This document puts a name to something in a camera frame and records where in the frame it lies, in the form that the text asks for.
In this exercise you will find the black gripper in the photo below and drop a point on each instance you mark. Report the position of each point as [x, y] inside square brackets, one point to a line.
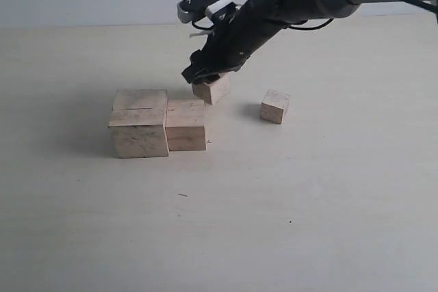
[236, 34]

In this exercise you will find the third largest wooden cube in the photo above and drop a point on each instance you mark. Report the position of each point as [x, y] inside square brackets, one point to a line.
[212, 92]

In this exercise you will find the second largest wooden cube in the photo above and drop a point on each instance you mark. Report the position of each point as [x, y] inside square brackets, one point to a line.
[185, 125]

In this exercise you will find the smallest wooden cube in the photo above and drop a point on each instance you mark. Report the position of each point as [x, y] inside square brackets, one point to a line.
[274, 106]

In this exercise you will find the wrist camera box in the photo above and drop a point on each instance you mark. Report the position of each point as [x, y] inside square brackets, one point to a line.
[194, 10]

